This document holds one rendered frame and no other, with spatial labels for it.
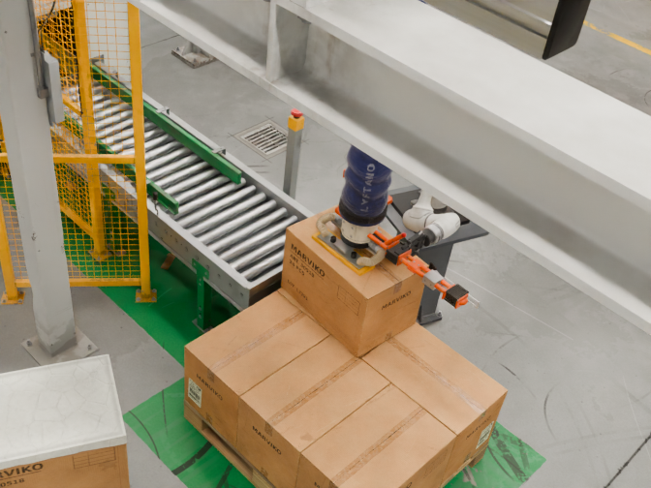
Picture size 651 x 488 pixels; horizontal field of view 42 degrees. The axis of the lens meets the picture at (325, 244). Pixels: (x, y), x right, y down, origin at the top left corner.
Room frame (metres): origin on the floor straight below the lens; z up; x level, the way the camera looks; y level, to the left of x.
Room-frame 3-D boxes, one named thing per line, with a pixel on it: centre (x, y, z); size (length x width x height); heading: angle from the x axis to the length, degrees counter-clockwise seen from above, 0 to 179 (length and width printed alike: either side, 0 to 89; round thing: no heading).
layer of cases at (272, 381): (2.70, -0.18, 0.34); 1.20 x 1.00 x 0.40; 50
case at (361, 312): (3.12, -0.15, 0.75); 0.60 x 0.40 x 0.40; 45
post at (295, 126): (4.10, 0.26, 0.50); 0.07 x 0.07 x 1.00; 50
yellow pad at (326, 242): (3.06, -0.09, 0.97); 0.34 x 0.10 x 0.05; 48
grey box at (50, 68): (3.12, 1.29, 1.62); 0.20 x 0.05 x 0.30; 50
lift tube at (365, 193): (3.13, -0.15, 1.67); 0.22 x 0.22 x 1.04
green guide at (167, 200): (4.11, 1.48, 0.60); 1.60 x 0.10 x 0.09; 50
